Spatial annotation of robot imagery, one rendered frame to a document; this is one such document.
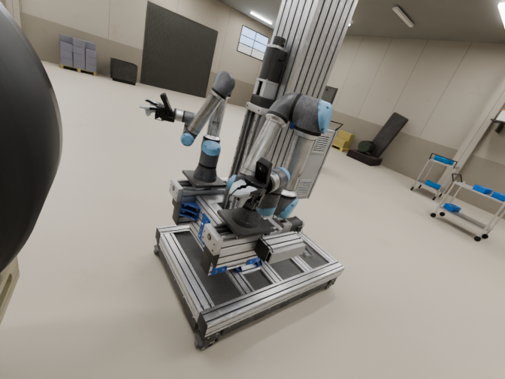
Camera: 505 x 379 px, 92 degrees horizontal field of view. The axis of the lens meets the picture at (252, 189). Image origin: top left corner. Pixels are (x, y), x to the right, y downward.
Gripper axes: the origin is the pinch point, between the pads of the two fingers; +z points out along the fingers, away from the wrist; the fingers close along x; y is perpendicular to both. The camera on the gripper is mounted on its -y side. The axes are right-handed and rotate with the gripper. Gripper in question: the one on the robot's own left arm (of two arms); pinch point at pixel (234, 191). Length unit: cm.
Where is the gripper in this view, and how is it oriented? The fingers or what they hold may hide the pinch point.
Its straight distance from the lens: 66.5
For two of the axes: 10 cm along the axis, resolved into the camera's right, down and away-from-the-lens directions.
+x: -8.0, -5.0, 3.4
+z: -5.0, 2.2, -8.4
